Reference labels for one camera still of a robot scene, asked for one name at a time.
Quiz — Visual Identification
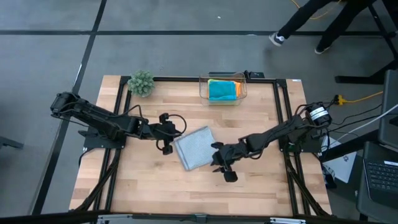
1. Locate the grey microfiber towel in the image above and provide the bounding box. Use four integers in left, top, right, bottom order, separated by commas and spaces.
173, 126, 220, 172

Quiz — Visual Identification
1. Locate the dark grey monitor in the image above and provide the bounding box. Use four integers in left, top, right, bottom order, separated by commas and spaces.
377, 70, 398, 150

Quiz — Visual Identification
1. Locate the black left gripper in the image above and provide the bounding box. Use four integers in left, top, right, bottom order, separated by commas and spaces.
145, 112, 183, 156

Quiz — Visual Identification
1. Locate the black stand foot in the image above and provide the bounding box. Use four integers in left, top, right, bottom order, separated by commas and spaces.
0, 136, 24, 149

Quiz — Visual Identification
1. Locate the white cable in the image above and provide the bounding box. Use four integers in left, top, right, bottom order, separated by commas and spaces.
337, 104, 398, 141

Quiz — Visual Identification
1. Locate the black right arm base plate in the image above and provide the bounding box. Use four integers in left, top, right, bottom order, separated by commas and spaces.
277, 128, 323, 153

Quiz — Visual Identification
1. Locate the white laptop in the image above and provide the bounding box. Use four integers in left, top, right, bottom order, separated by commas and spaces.
320, 135, 358, 184

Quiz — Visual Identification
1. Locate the yellow cable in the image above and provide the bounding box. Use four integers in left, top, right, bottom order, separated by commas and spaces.
290, 0, 343, 21
335, 91, 384, 106

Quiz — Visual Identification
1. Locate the silver metal bracket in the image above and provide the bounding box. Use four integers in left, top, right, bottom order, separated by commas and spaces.
96, 213, 134, 224
269, 217, 307, 224

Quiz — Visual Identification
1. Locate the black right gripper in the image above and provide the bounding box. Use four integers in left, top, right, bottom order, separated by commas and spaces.
210, 141, 249, 184

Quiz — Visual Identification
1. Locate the black floor cable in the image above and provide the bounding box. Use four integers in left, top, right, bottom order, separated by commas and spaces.
323, 101, 383, 138

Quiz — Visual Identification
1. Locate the dark grey laptop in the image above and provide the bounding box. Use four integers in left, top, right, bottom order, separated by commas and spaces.
356, 141, 398, 218

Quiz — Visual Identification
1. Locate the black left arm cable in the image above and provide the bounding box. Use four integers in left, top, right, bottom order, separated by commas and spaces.
124, 104, 188, 152

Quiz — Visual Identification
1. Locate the black desk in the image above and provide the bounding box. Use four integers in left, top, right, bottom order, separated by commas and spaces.
335, 0, 398, 85

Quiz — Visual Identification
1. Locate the lime green microfiber towel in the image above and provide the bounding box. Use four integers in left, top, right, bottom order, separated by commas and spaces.
207, 78, 238, 104

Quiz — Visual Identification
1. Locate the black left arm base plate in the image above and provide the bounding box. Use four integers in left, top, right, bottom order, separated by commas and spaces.
77, 124, 128, 149

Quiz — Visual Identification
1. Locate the teal microfiber towel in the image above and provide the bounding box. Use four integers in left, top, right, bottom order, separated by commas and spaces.
208, 81, 237, 101

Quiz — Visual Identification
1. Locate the clear plastic bin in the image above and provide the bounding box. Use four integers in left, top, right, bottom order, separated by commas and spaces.
198, 72, 248, 106

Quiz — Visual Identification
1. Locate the potted artificial green plant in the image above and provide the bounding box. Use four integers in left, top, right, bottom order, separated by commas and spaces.
127, 70, 155, 98

